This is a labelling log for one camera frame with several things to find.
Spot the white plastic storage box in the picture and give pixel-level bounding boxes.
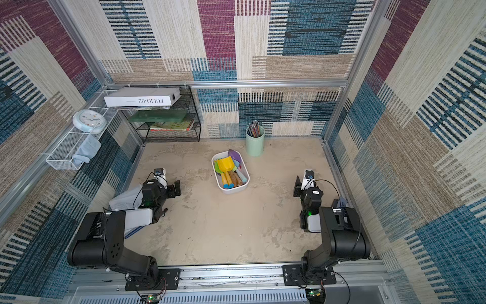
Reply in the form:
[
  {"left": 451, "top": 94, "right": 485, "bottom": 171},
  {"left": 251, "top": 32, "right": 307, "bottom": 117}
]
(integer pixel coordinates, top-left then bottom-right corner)
[{"left": 211, "top": 151, "right": 250, "bottom": 195}]

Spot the green trowel yellow handle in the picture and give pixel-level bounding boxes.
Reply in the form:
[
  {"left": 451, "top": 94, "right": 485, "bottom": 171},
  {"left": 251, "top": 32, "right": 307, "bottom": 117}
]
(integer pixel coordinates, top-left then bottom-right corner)
[{"left": 213, "top": 161, "right": 221, "bottom": 176}]

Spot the yellow scoop brown wooden handle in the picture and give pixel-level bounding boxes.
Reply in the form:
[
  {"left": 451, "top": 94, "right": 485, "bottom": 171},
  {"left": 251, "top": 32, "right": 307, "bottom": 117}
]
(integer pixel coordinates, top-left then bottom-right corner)
[{"left": 216, "top": 157, "right": 243, "bottom": 189}]

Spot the light blue trowel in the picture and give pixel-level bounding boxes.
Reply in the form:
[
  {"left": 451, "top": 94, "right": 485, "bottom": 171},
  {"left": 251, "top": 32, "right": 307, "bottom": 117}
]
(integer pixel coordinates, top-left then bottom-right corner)
[{"left": 234, "top": 160, "right": 248, "bottom": 184}]

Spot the purple trowel pink handle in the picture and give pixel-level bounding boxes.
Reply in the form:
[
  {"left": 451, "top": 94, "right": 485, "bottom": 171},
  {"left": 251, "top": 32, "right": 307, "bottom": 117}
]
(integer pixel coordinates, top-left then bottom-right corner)
[{"left": 228, "top": 149, "right": 242, "bottom": 163}]

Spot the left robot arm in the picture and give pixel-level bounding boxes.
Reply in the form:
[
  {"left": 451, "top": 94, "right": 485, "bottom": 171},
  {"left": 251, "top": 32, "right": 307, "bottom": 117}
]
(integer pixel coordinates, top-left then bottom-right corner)
[{"left": 67, "top": 179, "right": 181, "bottom": 293}]

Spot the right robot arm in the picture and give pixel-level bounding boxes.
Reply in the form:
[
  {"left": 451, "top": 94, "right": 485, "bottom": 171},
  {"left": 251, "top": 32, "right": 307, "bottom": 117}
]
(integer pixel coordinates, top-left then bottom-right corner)
[{"left": 284, "top": 170, "right": 371, "bottom": 287}]

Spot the white folio box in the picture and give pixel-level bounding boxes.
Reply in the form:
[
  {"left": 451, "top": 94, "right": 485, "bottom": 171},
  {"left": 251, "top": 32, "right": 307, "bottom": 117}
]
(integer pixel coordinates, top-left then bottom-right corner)
[{"left": 105, "top": 87, "right": 180, "bottom": 108}]

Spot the grey hole punch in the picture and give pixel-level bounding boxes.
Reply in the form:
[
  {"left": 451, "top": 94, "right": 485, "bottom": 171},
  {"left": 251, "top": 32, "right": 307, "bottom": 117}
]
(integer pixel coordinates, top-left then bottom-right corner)
[{"left": 331, "top": 197, "right": 348, "bottom": 209}]

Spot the mint green pencil cup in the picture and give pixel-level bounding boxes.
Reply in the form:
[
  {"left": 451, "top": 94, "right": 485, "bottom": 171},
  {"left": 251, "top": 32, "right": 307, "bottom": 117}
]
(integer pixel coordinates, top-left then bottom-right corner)
[{"left": 246, "top": 126, "right": 265, "bottom": 157}]

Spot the colourful book on shelf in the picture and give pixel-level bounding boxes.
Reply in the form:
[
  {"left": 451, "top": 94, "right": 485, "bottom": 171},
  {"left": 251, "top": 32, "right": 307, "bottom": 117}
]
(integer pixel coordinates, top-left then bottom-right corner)
[{"left": 149, "top": 120, "right": 194, "bottom": 131}]

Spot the coloured pencils bundle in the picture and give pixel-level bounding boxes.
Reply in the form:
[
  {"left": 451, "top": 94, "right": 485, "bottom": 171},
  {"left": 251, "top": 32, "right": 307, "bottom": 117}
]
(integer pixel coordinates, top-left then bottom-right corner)
[{"left": 248, "top": 120, "right": 262, "bottom": 138}]

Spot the green book on shelf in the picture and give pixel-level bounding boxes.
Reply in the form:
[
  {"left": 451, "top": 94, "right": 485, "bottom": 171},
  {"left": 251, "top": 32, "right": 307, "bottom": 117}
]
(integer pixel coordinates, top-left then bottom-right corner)
[{"left": 129, "top": 110, "right": 187, "bottom": 123}]

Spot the light blue cloth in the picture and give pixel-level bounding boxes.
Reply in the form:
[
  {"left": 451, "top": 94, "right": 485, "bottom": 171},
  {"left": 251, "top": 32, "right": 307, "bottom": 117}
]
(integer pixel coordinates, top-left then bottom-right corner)
[{"left": 73, "top": 134, "right": 101, "bottom": 166}]

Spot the white round clock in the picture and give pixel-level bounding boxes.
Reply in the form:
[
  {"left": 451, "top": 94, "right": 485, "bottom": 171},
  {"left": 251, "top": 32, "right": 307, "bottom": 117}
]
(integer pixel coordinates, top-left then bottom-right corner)
[{"left": 72, "top": 110, "right": 107, "bottom": 134}]

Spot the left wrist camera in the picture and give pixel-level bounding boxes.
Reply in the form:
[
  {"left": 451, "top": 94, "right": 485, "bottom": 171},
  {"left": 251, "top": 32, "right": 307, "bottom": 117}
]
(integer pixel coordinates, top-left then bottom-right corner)
[{"left": 154, "top": 168, "right": 168, "bottom": 188}]

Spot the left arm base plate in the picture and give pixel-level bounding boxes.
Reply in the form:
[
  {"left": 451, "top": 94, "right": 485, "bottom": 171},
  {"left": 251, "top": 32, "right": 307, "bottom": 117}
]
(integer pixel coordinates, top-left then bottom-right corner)
[{"left": 125, "top": 268, "right": 181, "bottom": 292}]

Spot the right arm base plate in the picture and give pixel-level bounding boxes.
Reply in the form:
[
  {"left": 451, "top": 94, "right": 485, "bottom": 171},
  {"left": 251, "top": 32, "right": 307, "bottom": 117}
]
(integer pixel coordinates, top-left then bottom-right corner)
[{"left": 282, "top": 264, "right": 337, "bottom": 288}]

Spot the white wire basket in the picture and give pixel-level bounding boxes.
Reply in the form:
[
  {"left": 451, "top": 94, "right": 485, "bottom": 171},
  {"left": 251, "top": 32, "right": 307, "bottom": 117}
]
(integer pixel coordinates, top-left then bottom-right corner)
[{"left": 46, "top": 91, "right": 117, "bottom": 170}]

